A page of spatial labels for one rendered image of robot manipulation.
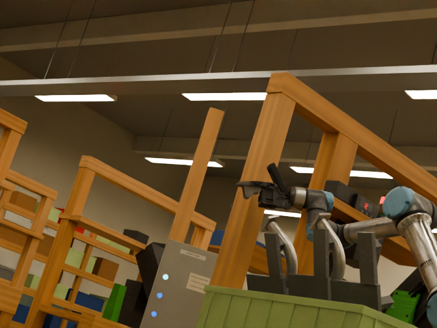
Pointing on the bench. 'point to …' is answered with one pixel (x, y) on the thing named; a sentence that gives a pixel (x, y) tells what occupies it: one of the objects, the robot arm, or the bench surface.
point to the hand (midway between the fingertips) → (238, 182)
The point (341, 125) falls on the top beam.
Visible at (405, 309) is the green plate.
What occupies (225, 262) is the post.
